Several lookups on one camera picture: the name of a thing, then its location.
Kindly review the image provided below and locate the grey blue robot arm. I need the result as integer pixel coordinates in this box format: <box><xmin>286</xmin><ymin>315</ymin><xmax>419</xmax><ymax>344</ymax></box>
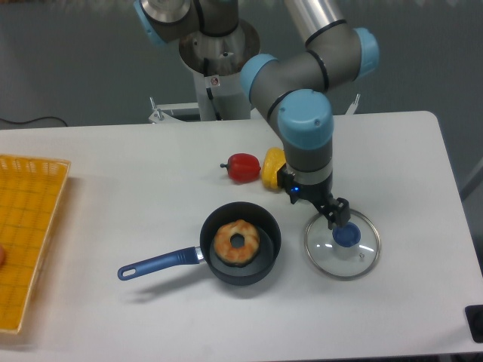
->
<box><xmin>134</xmin><ymin>1</ymin><xmax>380</xmax><ymax>227</ymax></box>

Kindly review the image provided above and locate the glazed toy donut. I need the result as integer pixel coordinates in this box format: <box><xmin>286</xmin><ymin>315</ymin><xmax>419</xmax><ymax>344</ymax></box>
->
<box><xmin>214</xmin><ymin>219</ymin><xmax>260</xmax><ymax>266</ymax></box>

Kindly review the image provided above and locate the black cable on floor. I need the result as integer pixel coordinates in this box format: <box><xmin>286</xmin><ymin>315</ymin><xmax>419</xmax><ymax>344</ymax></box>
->
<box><xmin>0</xmin><ymin>116</ymin><xmax>69</xmax><ymax>127</ymax></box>

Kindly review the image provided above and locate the red toy bell pepper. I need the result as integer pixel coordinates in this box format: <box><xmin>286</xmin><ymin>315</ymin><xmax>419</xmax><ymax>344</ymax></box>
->
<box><xmin>220</xmin><ymin>153</ymin><xmax>261</xmax><ymax>183</ymax></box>

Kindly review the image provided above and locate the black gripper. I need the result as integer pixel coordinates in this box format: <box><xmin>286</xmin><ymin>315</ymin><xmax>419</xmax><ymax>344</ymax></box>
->
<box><xmin>276</xmin><ymin>165</ymin><xmax>351</xmax><ymax>229</ymax></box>

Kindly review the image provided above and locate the yellow plastic basket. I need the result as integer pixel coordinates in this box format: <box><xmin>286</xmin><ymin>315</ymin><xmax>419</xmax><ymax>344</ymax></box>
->
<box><xmin>1</xmin><ymin>155</ymin><xmax>71</xmax><ymax>334</ymax></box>

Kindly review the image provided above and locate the glass lid blue knob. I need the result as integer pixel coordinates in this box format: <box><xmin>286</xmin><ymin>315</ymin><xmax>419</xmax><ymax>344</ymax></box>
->
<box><xmin>303</xmin><ymin>210</ymin><xmax>381</xmax><ymax>281</ymax></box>

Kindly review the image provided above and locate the yellow toy bell pepper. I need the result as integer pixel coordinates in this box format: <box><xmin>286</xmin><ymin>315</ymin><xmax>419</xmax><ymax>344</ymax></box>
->
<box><xmin>260</xmin><ymin>147</ymin><xmax>286</xmax><ymax>190</ymax></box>

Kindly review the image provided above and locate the dark blue saucepan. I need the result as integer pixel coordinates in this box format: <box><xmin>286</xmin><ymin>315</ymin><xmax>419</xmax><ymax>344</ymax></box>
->
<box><xmin>117</xmin><ymin>201</ymin><xmax>281</xmax><ymax>286</ymax></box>

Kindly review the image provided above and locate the black object table corner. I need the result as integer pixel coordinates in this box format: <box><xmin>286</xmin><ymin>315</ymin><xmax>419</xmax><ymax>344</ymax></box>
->
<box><xmin>465</xmin><ymin>305</ymin><xmax>483</xmax><ymax>343</ymax></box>

